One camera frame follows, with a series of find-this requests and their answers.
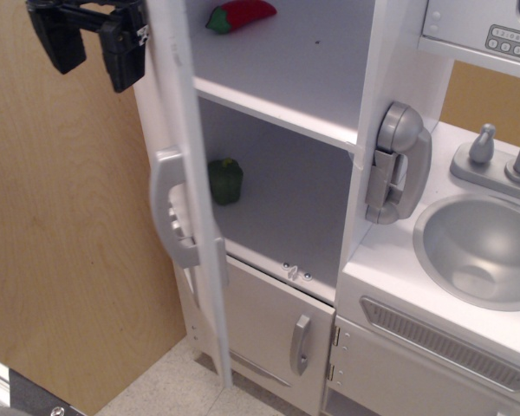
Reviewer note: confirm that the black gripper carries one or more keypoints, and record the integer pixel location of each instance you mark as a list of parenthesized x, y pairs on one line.
[(124, 50)]

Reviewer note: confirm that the white toy fridge door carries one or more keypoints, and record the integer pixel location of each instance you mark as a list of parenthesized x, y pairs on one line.
[(169, 115)]

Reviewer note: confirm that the red plush chili pepper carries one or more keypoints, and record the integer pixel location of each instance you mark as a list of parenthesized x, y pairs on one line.
[(233, 15)]

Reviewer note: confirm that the grey ice dispenser panel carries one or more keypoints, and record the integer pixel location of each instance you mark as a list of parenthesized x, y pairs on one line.
[(205, 282)]

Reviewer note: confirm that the green plush bell pepper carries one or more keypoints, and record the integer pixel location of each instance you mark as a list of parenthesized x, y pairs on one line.
[(225, 179)]

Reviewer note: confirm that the light plywood board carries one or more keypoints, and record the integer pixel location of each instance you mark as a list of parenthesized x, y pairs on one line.
[(88, 299)]

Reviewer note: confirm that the white door catch clip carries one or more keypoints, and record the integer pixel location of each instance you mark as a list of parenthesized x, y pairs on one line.
[(293, 272)]

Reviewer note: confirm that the white toy kitchen cabinet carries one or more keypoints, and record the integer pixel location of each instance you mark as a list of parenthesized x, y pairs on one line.
[(333, 240)]

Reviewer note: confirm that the white lower freezer door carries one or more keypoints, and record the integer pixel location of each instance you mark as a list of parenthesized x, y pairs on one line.
[(261, 313)]

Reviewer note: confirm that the upper brass hinge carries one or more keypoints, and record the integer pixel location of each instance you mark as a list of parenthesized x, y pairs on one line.
[(336, 335)]

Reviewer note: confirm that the toy microwave with keypad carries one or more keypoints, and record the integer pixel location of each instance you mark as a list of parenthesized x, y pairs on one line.
[(485, 26)]

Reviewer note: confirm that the white oven door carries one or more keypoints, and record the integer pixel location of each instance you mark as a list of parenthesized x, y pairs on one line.
[(375, 376)]

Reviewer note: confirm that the silver toy sink bowl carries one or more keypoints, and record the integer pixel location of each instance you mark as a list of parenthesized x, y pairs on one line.
[(470, 247)]

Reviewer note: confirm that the grey toy faucet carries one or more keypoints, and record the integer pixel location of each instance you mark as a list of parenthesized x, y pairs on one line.
[(482, 164)]

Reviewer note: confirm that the grey oven vent panel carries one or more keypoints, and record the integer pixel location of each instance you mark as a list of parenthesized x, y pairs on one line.
[(476, 361)]

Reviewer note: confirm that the grey toy wall phone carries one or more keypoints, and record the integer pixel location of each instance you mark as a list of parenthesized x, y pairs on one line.
[(401, 166)]

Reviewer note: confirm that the black metal base plate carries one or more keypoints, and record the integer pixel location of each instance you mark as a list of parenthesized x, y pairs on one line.
[(27, 396)]

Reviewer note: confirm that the grey lower door handle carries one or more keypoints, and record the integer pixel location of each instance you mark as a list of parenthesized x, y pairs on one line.
[(298, 360)]

